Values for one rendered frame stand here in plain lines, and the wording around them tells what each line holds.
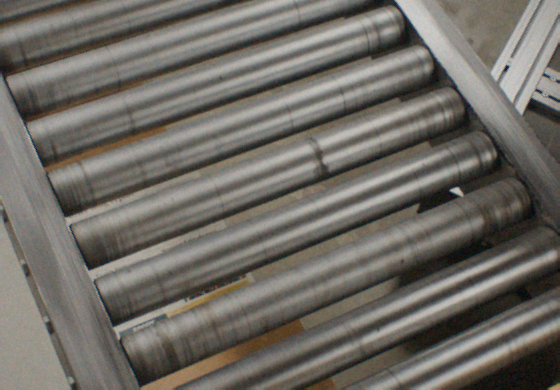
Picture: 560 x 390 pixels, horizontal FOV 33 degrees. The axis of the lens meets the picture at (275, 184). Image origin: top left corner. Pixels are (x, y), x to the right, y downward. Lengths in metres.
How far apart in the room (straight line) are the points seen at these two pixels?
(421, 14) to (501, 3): 1.21
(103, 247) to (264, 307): 0.17
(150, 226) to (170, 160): 0.08
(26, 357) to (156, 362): 0.88
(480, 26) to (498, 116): 1.21
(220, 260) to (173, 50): 0.26
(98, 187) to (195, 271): 0.13
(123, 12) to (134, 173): 0.21
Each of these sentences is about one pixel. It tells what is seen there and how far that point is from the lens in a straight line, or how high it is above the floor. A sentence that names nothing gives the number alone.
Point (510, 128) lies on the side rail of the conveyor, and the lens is 1.06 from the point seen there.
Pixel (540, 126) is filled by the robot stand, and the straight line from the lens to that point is 1.86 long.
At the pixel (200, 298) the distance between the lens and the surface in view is 1.77.
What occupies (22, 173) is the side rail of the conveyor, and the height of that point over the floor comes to 0.80.
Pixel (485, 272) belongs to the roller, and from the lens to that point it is 0.96.
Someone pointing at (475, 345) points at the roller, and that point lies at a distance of 0.92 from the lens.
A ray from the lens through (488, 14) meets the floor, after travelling 2.30.
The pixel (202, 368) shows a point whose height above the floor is 0.00.
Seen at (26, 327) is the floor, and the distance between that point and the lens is 1.77.
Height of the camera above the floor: 1.62
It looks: 58 degrees down
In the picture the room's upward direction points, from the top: 12 degrees clockwise
